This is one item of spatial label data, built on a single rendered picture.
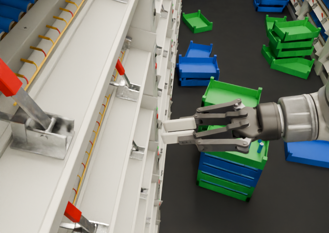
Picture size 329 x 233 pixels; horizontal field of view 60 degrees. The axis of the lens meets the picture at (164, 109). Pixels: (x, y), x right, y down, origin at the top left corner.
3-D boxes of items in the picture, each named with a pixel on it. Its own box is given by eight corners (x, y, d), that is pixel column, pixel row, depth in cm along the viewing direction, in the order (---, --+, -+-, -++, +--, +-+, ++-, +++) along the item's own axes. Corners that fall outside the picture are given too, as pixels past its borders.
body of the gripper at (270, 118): (283, 149, 56) (234, 152, 58) (274, 117, 62) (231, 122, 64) (284, 123, 51) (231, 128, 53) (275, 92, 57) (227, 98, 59)
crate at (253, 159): (268, 138, 147) (271, 128, 141) (262, 170, 133) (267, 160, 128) (210, 123, 154) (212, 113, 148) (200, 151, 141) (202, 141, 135)
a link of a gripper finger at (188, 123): (194, 119, 60) (194, 117, 61) (161, 123, 62) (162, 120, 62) (196, 128, 62) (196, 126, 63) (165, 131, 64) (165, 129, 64)
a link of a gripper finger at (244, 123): (248, 131, 59) (250, 136, 58) (195, 143, 60) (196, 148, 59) (247, 118, 56) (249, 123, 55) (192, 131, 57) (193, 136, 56)
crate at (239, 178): (260, 157, 158) (264, 148, 152) (254, 187, 145) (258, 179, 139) (207, 141, 165) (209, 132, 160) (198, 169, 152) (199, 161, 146)
